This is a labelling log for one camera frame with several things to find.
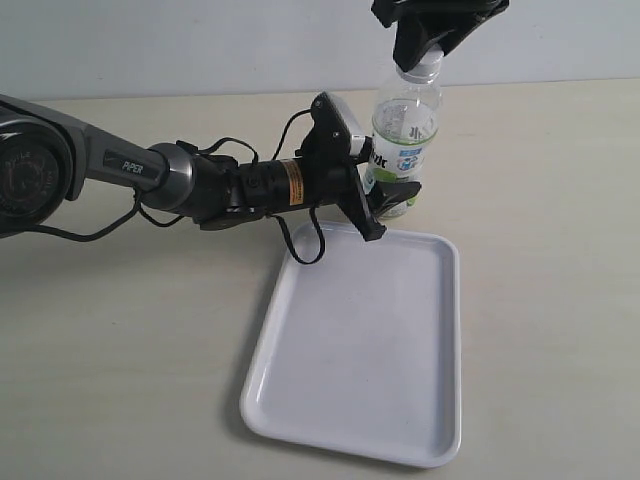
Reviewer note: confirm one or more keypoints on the white plastic tray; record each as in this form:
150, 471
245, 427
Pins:
360, 353

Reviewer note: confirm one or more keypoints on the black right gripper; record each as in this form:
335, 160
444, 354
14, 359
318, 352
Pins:
423, 24

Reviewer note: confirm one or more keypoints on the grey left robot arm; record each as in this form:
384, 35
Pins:
46, 157

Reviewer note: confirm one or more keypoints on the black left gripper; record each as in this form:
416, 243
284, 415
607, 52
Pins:
319, 178

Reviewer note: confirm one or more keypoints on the white bottle cap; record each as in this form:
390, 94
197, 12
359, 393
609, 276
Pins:
430, 63

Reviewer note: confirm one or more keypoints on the clear plastic drink bottle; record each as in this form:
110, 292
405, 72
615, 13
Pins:
404, 121

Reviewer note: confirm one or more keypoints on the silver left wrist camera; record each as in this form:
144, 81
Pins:
336, 124

